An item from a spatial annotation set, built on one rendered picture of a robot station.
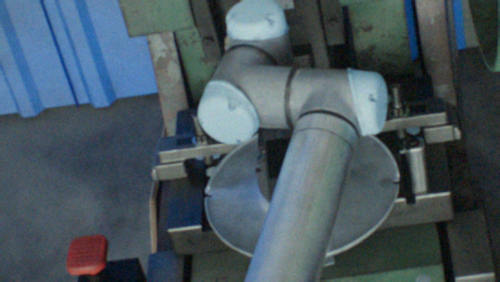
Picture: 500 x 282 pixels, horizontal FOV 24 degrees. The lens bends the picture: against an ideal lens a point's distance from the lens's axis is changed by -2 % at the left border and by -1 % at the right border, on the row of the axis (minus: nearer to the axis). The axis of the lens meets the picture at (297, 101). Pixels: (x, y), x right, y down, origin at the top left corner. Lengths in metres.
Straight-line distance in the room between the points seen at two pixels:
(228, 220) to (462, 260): 0.36
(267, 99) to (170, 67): 0.76
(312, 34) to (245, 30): 0.25
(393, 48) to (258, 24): 0.61
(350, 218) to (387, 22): 0.44
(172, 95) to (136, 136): 1.06
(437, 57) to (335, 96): 0.77
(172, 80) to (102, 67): 1.12
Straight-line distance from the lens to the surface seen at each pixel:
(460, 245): 1.86
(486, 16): 1.82
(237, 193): 1.80
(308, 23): 1.72
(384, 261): 1.85
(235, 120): 1.42
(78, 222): 3.05
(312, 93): 1.40
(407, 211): 1.88
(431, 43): 2.14
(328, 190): 1.32
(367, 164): 1.80
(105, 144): 3.25
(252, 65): 1.46
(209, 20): 1.67
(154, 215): 2.16
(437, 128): 1.93
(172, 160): 1.97
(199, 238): 1.91
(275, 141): 1.59
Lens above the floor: 1.98
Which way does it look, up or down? 38 degrees down
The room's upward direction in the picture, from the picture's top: 12 degrees counter-clockwise
